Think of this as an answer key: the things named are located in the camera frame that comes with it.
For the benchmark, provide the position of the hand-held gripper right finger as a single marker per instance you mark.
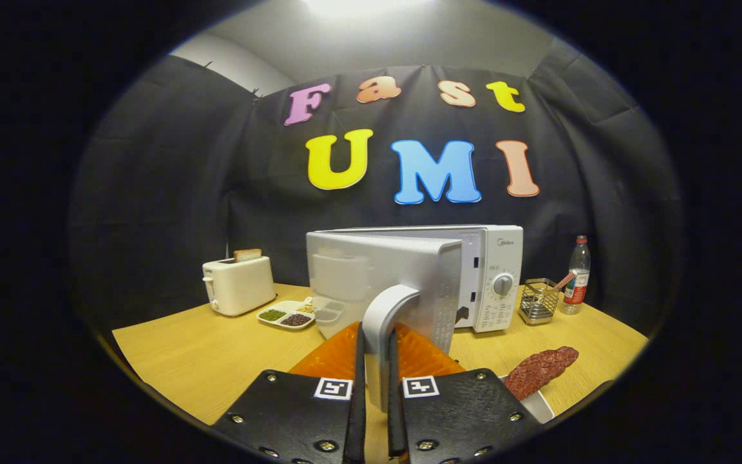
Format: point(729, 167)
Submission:
point(394, 412)

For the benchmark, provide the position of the black backdrop cloth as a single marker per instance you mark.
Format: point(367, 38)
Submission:
point(152, 193)

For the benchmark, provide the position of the clear red-label water bottle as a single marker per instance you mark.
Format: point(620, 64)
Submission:
point(577, 270)

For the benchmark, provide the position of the red white striped straw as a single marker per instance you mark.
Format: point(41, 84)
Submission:
point(564, 280)

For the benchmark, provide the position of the small white ribbed tray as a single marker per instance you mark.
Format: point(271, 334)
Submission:
point(538, 407)

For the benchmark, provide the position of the dark red meat strip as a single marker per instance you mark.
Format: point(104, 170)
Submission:
point(538, 370)

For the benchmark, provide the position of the white divided bean dish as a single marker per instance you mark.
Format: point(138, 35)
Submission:
point(284, 317)

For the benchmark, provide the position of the toasted bread slice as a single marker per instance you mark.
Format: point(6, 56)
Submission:
point(248, 255)

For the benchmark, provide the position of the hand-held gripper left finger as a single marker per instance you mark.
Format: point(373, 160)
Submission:
point(359, 399)

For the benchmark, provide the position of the white toaster oven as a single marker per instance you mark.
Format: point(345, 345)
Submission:
point(409, 270)

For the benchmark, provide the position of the cream white toaster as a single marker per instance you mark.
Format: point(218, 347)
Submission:
point(239, 287)

